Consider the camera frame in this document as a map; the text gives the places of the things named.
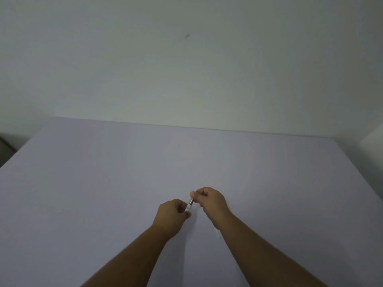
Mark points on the person's right hand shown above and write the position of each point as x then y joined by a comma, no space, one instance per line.
213,203

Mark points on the person's left hand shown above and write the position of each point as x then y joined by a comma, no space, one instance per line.
168,216

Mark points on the person's right fingers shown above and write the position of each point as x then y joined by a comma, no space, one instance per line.
200,195

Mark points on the person's left thumb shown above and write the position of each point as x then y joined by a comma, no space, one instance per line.
187,214

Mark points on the person's left forearm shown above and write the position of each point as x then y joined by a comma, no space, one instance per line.
131,260

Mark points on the person's right forearm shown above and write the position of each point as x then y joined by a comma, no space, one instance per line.
263,254

